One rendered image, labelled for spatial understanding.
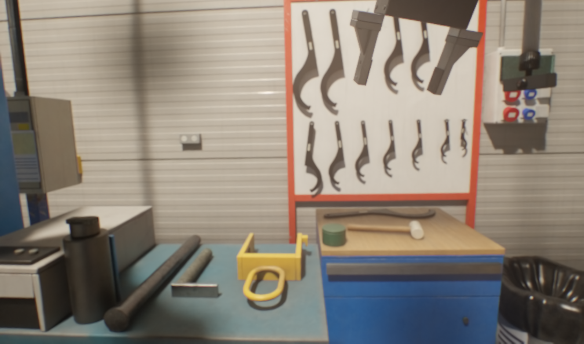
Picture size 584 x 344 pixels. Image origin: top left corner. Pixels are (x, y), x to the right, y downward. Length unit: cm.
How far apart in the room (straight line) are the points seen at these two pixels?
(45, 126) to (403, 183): 221
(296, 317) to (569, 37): 285
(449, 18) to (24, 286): 84
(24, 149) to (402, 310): 167
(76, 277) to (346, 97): 197
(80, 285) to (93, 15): 248
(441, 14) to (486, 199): 236
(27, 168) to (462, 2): 154
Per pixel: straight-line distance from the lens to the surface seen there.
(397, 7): 46
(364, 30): 47
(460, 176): 258
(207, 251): 87
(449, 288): 139
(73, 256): 69
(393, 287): 131
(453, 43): 53
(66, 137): 165
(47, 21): 317
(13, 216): 124
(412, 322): 142
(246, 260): 74
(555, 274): 215
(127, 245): 92
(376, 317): 137
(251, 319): 64
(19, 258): 76
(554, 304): 176
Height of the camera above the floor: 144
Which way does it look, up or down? 7 degrees down
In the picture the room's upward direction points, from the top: 1 degrees counter-clockwise
